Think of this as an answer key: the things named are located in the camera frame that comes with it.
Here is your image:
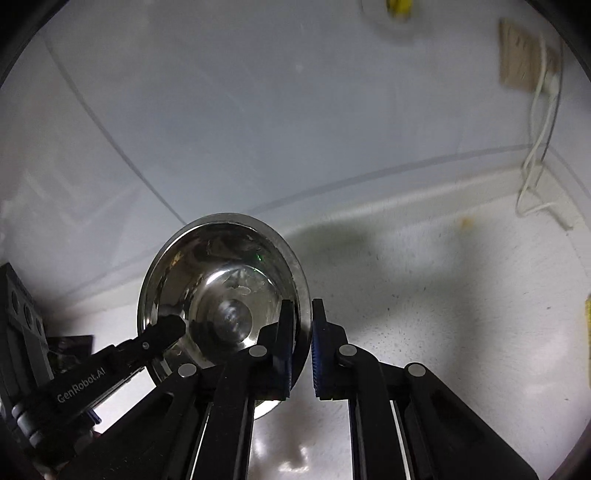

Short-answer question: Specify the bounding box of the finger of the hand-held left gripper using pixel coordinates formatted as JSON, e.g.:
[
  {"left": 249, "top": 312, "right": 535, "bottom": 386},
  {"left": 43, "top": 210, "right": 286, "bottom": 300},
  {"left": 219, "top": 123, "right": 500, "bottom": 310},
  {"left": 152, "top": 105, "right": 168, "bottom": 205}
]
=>
[{"left": 115, "top": 315, "right": 187, "bottom": 370}]

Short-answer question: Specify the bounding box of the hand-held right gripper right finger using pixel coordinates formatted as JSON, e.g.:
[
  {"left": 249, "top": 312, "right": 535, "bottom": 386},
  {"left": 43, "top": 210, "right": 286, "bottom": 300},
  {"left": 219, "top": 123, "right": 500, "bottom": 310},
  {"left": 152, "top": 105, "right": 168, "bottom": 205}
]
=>
[{"left": 311, "top": 298, "right": 539, "bottom": 480}]

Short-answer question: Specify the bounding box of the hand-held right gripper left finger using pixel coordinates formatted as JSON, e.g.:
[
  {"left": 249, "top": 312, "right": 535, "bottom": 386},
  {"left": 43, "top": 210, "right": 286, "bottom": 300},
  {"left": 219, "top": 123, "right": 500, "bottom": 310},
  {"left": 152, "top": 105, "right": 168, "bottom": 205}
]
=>
[{"left": 60, "top": 299, "right": 296, "bottom": 480}]

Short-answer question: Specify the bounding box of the small steel bowl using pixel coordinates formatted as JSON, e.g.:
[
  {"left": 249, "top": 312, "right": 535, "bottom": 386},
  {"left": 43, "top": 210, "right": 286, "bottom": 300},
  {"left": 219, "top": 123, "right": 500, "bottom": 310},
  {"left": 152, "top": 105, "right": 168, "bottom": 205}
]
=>
[{"left": 137, "top": 213, "right": 311, "bottom": 418}]

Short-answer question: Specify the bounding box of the white power cable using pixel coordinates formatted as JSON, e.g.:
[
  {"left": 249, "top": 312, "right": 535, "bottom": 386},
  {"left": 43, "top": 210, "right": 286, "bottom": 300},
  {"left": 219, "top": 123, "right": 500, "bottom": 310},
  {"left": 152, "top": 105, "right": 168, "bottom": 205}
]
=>
[{"left": 516, "top": 39, "right": 574, "bottom": 230}]

